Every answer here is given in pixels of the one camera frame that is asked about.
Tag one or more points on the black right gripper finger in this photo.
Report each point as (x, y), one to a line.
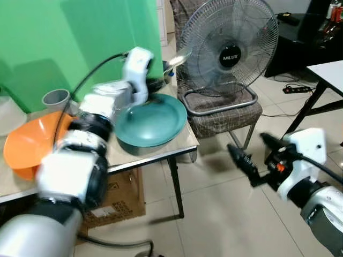
(271, 142)
(246, 163)

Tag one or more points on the teal round plate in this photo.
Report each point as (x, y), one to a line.
(155, 123)

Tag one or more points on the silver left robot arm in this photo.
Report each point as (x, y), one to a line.
(64, 176)

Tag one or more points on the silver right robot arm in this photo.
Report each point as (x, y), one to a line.
(321, 214)

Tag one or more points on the white container with blue lid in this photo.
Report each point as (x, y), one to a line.
(170, 75)

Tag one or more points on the brown checked metal chair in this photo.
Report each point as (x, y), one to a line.
(225, 120)

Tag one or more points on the black power strip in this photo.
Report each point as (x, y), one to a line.
(297, 89)

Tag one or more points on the beige table with black legs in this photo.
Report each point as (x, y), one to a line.
(155, 152)

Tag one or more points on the grey standing fan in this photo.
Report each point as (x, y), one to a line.
(230, 56)

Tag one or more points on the white table with black legs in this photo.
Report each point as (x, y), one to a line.
(329, 72)

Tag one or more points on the black glossy cabinet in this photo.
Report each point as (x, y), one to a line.
(300, 48)

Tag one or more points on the grey plastic cup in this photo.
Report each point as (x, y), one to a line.
(55, 100)

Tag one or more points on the green cloth backdrop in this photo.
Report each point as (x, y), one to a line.
(64, 37)

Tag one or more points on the brown cardboard box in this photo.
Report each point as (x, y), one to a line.
(120, 198)

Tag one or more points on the black remote control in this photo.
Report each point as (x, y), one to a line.
(288, 19)

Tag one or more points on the orange plastic bowl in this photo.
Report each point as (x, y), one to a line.
(29, 144)

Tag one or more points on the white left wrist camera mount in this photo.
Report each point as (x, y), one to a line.
(138, 67)

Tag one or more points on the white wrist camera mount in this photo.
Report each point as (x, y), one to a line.
(308, 150)
(138, 67)

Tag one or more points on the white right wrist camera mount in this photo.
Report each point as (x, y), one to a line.
(308, 150)

